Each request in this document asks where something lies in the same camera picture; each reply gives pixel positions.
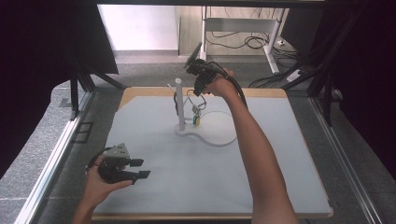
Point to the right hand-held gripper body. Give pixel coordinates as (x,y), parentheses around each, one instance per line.
(200,73)

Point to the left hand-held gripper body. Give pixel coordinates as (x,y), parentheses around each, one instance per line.
(116,161)

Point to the white key stand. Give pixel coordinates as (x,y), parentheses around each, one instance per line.
(180,105)

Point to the teal key tag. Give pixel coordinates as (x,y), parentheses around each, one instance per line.
(196,120)

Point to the person's right hand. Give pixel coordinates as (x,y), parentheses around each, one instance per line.
(221,85)

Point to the person's left hand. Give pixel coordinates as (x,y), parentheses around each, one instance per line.
(99,186)

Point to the white table mat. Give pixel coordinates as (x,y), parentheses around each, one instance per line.
(174,174)

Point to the wooden table board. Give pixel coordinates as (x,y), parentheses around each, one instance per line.
(146,91)

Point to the black metal stand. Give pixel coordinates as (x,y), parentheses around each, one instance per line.
(84,84)
(327,71)

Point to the white power strip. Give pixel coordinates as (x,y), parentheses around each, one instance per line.
(294,75)

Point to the black curtain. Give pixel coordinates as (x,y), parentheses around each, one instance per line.
(367,62)
(40,62)

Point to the white metal desk frame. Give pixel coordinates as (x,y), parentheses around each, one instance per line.
(239,24)

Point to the aluminium rail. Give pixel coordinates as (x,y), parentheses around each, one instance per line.
(342,161)
(49,168)

